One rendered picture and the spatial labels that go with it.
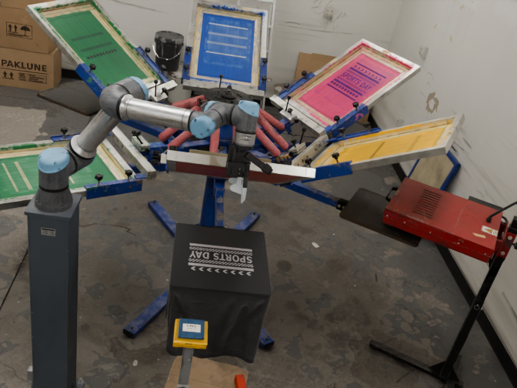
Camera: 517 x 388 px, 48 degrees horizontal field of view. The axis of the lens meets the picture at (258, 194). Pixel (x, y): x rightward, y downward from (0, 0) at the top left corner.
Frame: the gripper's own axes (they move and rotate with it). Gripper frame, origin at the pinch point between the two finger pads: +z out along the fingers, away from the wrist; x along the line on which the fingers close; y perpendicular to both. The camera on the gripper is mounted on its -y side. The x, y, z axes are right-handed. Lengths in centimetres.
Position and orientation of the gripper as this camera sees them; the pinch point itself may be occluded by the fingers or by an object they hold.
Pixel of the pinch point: (241, 199)
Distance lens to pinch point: 211.3
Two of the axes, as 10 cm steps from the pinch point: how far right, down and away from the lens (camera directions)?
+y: -9.8, -1.2, -1.4
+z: -1.4, 9.6, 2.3
